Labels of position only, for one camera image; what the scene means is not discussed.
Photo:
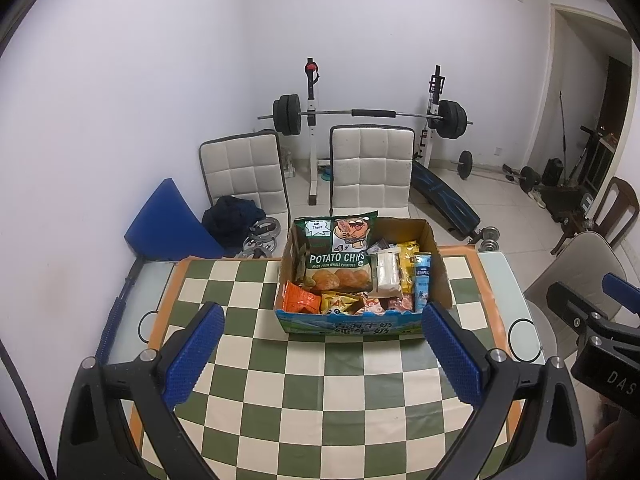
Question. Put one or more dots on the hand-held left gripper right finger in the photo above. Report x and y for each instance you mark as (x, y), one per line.
(455, 355)

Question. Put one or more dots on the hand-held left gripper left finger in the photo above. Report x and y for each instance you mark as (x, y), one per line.
(195, 355)

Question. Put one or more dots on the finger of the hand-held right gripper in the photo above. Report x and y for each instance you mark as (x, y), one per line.
(575, 310)
(622, 292)

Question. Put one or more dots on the blue stick sachet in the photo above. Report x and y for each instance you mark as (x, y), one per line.
(422, 280)

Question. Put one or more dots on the red panda snack packet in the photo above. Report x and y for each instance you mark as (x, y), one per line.
(377, 305)

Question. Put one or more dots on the beige snack bar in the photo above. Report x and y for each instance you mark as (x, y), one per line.
(387, 272)

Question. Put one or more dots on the printed cardboard box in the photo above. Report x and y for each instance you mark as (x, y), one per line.
(350, 327)

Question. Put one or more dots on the orange snack packet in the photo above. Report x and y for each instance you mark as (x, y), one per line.
(300, 300)

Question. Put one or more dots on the yellow panda snack packet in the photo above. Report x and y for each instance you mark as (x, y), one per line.
(340, 302)

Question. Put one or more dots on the person's right forearm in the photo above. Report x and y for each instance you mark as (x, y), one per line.
(620, 445)

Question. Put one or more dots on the beige chair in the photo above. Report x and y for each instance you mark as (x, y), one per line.
(580, 265)

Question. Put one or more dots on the brown wooden chair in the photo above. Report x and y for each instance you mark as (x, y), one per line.
(620, 205)

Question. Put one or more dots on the black ribbed bar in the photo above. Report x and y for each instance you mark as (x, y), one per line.
(117, 310)

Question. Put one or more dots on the black exercise machine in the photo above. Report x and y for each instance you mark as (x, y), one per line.
(570, 200)

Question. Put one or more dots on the chrome dumbbell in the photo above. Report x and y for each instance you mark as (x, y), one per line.
(488, 240)

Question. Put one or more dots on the green checkered tablecloth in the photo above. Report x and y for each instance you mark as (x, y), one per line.
(300, 410)

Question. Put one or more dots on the silver weight plate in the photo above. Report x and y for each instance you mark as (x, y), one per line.
(265, 227)
(259, 248)

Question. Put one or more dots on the blue foam wedge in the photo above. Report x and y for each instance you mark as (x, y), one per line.
(165, 225)

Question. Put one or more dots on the black bag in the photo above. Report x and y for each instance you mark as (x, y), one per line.
(552, 171)

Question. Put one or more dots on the dark clothing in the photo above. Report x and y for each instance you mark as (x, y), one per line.
(230, 217)

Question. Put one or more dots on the green potato chips bag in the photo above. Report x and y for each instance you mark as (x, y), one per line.
(335, 260)

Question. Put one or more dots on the black weight bench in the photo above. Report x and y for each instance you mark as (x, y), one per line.
(440, 195)

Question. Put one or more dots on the short black barbell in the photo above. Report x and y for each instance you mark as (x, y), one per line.
(465, 165)

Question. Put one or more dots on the white padded chair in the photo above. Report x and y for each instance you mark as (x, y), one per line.
(245, 170)
(370, 170)

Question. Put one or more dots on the white barbell rack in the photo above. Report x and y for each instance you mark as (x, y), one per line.
(311, 160)

